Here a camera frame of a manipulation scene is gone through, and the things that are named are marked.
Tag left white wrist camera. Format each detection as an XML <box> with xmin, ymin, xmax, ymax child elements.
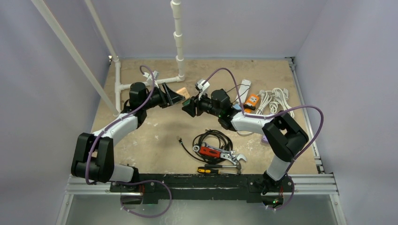
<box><xmin>143</xmin><ymin>70</ymin><xmax>159</xmax><ymax>88</ymax></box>

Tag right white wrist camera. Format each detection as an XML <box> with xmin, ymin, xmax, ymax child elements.
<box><xmin>195</xmin><ymin>79</ymin><xmax>210</xmax><ymax>100</ymax></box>

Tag wooden cube adapter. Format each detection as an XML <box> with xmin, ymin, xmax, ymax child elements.
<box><xmin>176</xmin><ymin>87</ymin><xmax>191</xmax><ymax>99</ymax></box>

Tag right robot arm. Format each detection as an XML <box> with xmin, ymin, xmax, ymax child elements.
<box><xmin>182</xmin><ymin>89</ymin><xmax>309</xmax><ymax>191</ymax></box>

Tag small claw hammer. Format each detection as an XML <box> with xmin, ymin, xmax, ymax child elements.
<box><xmin>204</xmin><ymin>164</ymin><xmax>242</xmax><ymax>175</ymax></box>

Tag white PVC pipe frame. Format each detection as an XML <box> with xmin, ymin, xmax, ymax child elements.
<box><xmin>32</xmin><ymin>0</ymin><xmax>185</xmax><ymax>115</ymax></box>

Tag yellow black screwdriver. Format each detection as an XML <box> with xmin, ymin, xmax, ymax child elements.
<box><xmin>197</xmin><ymin>166</ymin><xmax>237</xmax><ymax>175</ymax></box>

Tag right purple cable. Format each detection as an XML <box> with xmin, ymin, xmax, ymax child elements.
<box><xmin>202</xmin><ymin>67</ymin><xmax>325</xmax><ymax>174</ymax></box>

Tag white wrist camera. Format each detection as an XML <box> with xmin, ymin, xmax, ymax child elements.
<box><xmin>143</xmin><ymin>70</ymin><xmax>159</xmax><ymax>88</ymax></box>
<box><xmin>195</xmin><ymin>79</ymin><xmax>210</xmax><ymax>100</ymax></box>

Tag blue plug adapter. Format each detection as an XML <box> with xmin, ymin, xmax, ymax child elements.
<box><xmin>233</xmin><ymin>104</ymin><xmax>244</xmax><ymax>111</ymax></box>

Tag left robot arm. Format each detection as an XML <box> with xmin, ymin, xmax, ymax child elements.
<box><xmin>71</xmin><ymin>82</ymin><xmax>185</xmax><ymax>192</ymax></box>

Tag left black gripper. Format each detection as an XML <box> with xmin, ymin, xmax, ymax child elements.
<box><xmin>142</xmin><ymin>82</ymin><xmax>184</xmax><ymax>110</ymax></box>

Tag orange power strip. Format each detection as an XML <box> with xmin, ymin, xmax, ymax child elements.
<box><xmin>243</xmin><ymin>94</ymin><xmax>260</xmax><ymax>113</ymax></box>

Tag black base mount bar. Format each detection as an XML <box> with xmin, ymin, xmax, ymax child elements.
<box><xmin>110</xmin><ymin>172</ymin><xmax>293</xmax><ymax>205</ymax></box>

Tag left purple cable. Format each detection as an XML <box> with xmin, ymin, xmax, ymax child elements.
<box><xmin>84</xmin><ymin>65</ymin><xmax>172</xmax><ymax>218</ymax></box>

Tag white power strip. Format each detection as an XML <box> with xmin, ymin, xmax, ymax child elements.
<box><xmin>237</xmin><ymin>79</ymin><xmax>252</xmax><ymax>104</ymax></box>

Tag purple cable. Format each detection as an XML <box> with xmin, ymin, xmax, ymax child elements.
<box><xmin>202</xmin><ymin>67</ymin><xmax>325</xmax><ymax>174</ymax></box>
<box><xmin>84</xmin><ymin>65</ymin><xmax>172</xmax><ymax>218</ymax></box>

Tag green cube adapter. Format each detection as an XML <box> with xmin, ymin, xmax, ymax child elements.
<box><xmin>182</xmin><ymin>99</ymin><xmax>191</xmax><ymax>106</ymax></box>

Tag purple power strip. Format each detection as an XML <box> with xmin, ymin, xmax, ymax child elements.
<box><xmin>261</xmin><ymin>135</ymin><xmax>269</xmax><ymax>144</ymax></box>

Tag aluminium rail frame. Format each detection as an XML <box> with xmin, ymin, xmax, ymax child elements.
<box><xmin>71</xmin><ymin>70</ymin><xmax>338</xmax><ymax>204</ymax></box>

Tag white cord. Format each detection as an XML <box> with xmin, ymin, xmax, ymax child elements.
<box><xmin>236</xmin><ymin>87</ymin><xmax>295</xmax><ymax>136</ymax></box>

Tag black coiled cable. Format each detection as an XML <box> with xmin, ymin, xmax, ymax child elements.
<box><xmin>176</xmin><ymin>129</ymin><xmax>234</xmax><ymax>164</ymax></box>

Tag red adjustable wrench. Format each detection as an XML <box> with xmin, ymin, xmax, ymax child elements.
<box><xmin>192</xmin><ymin>142</ymin><xmax>247</xmax><ymax>165</ymax></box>

